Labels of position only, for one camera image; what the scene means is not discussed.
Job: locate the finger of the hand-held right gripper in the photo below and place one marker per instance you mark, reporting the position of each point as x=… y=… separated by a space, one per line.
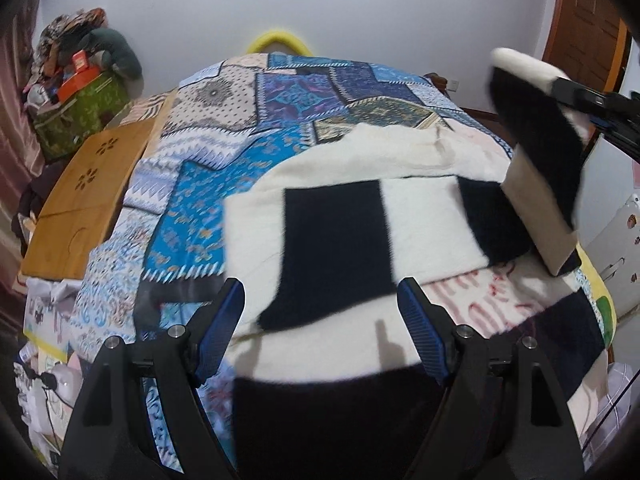
x=622 y=135
x=585 y=97

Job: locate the yellow curved headboard pad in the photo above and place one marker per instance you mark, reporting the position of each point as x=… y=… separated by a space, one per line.
x=276 y=41

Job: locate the white wall socket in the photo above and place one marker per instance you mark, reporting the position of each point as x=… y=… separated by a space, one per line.
x=452 y=83

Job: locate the blue patchwork bedspread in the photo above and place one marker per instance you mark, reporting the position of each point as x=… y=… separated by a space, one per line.
x=200 y=195

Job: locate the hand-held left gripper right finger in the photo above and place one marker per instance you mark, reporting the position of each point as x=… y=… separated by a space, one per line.
x=424 y=327

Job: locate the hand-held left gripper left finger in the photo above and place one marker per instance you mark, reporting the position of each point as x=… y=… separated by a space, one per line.
x=218 y=327

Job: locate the pile of patterned clothes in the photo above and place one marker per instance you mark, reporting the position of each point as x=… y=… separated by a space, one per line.
x=60 y=40

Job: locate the white cabinet with stickers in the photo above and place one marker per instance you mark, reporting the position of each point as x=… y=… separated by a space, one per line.
x=617 y=200

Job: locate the pink curtain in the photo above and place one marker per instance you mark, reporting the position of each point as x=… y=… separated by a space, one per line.
x=17 y=100

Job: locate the brown wooden door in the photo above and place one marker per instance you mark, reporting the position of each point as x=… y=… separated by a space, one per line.
x=582 y=30

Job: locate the green patterned storage box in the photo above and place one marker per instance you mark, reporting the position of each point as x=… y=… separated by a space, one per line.
x=82 y=110

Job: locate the wooden lap table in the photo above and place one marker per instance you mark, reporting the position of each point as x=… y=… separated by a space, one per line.
x=85 y=195

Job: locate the black and white fuzzy blanket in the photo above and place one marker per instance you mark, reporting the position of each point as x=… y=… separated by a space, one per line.
x=330 y=245

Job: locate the orange box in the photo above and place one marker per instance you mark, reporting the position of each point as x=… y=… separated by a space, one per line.
x=77 y=77

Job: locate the white blanket with pink print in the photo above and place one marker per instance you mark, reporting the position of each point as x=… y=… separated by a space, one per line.
x=480 y=295

